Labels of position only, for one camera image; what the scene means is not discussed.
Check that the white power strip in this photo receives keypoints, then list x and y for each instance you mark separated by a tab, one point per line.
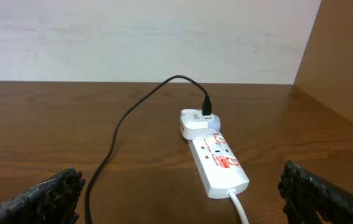
218	167

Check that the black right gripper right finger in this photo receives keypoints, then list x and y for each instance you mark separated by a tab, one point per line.
311	199

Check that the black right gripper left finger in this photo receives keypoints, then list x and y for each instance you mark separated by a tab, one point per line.
51	201

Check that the white USB charger adapter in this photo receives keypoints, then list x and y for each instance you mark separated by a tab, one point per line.
195	125

